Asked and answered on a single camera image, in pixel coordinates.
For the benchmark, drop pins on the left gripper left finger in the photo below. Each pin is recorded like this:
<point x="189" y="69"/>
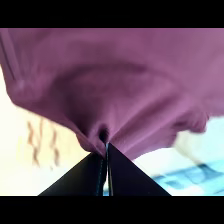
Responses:
<point x="83" y="180"/>

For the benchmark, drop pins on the dark red shirt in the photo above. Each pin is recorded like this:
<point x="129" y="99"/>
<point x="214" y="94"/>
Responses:
<point x="110" y="76"/>

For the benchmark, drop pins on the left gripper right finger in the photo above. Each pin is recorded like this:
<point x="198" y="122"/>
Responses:
<point x="133" y="180"/>

